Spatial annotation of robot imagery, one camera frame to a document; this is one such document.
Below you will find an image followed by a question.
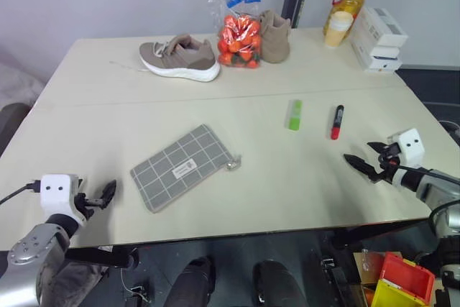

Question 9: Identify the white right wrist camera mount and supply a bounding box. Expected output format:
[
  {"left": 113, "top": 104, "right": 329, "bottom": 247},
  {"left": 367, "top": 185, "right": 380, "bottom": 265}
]
[{"left": 387, "top": 127, "right": 427, "bottom": 169}]

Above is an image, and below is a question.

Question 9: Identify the dark rounded shape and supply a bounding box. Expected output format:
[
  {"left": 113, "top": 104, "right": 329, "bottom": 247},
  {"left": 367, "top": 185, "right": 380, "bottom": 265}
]
[{"left": 167, "top": 255, "right": 217, "bottom": 307}]

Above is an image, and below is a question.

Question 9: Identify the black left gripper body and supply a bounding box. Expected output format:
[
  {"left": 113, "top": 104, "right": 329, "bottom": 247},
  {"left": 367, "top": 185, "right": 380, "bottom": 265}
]
[{"left": 74, "top": 192, "right": 105, "bottom": 224}]

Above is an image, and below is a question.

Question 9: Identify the cream paper cup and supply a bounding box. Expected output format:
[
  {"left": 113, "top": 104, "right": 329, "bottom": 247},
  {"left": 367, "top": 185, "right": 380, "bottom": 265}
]
[{"left": 323, "top": 11, "right": 354, "bottom": 49}]

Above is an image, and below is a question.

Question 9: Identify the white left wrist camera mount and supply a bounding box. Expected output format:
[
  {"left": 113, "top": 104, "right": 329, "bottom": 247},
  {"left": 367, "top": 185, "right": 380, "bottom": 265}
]
[{"left": 40, "top": 173, "right": 86, "bottom": 226}]

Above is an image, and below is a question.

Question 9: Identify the plastic bag of oranges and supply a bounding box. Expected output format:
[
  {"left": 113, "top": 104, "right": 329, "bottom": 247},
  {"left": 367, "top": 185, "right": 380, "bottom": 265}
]
[{"left": 207, "top": 0, "right": 264, "bottom": 70}]

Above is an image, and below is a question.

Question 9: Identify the taupe sneaker with white sole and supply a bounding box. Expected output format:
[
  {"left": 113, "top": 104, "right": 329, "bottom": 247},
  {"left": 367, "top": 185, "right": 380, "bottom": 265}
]
[
  {"left": 109, "top": 34, "right": 221, "bottom": 83},
  {"left": 259, "top": 9, "right": 292, "bottom": 64}
]

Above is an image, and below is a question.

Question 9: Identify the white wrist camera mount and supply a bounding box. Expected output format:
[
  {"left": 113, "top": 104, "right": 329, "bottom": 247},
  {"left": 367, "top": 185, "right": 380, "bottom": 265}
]
[
  {"left": 40, "top": 173, "right": 86, "bottom": 226},
  {"left": 387, "top": 127, "right": 427, "bottom": 169}
]

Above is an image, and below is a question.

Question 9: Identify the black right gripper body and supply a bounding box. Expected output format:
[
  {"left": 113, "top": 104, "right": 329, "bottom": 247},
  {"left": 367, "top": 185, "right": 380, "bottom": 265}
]
[{"left": 374, "top": 142, "right": 401, "bottom": 184}]

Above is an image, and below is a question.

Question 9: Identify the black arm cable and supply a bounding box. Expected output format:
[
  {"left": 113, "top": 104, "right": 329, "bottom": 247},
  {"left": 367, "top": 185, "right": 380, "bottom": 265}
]
[
  {"left": 396, "top": 163, "right": 460, "bottom": 239},
  {"left": 0, "top": 179, "right": 42, "bottom": 206}
]

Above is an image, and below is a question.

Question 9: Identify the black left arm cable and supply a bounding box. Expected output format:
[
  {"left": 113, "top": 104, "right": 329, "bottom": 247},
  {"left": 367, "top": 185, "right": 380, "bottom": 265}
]
[{"left": 0, "top": 179, "right": 42, "bottom": 206}]

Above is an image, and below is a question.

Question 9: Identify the green highlighter marker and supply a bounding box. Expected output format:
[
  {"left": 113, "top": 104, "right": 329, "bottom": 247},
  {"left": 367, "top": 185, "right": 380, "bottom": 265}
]
[{"left": 285, "top": 98, "right": 303, "bottom": 132}]

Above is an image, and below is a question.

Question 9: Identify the yellow plastic bin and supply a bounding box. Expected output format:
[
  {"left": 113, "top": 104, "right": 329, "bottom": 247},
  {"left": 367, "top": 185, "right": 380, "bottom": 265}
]
[{"left": 369, "top": 278, "right": 427, "bottom": 307}]

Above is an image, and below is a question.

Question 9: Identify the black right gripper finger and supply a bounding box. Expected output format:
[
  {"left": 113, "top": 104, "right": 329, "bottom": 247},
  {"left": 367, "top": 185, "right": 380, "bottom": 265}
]
[
  {"left": 343, "top": 153, "right": 379, "bottom": 183},
  {"left": 366, "top": 140, "right": 387, "bottom": 154}
]

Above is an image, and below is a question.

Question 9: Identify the red and black marker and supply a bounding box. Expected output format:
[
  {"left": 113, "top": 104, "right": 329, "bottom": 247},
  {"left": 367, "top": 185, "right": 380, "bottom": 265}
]
[{"left": 330, "top": 104, "right": 346, "bottom": 141}]

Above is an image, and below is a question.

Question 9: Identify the red plastic bin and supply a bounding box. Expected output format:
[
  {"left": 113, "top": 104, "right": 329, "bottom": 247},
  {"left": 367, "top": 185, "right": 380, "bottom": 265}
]
[{"left": 378, "top": 252, "right": 436, "bottom": 305}]

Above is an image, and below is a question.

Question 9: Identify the large white cardboard box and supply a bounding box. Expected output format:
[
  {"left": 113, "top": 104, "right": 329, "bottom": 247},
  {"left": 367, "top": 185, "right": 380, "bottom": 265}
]
[{"left": 351, "top": 6, "right": 410, "bottom": 49}]

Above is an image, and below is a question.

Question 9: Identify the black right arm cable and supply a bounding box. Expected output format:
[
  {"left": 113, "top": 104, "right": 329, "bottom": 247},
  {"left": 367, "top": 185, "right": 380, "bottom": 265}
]
[{"left": 396, "top": 163, "right": 460, "bottom": 239}]

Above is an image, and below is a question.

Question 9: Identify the brown cardboard box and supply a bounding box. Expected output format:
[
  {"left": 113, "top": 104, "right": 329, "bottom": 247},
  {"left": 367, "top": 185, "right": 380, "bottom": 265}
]
[{"left": 353, "top": 250, "right": 388, "bottom": 287}]

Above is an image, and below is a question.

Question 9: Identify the flat white box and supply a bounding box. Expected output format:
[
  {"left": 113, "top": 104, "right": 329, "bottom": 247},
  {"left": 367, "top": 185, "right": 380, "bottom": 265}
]
[{"left": 351, "top": 38, "right": 403, "bottom": 73}]

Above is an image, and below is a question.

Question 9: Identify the grey checked pouch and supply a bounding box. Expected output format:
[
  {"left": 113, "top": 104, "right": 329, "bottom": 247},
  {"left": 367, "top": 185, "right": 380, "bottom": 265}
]
[{"left": 129, "top": 124, "right": 243, "bottom": 214}]

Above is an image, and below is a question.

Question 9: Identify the black table frame bar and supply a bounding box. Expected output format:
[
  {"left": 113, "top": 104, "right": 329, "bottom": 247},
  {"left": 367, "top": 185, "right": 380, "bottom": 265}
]
[
  {"left": 63, "top": 244, "right": 140, "bottom": 270},
  {"left": 329, "top": 221, "right": 434, "bottom": 251}
]

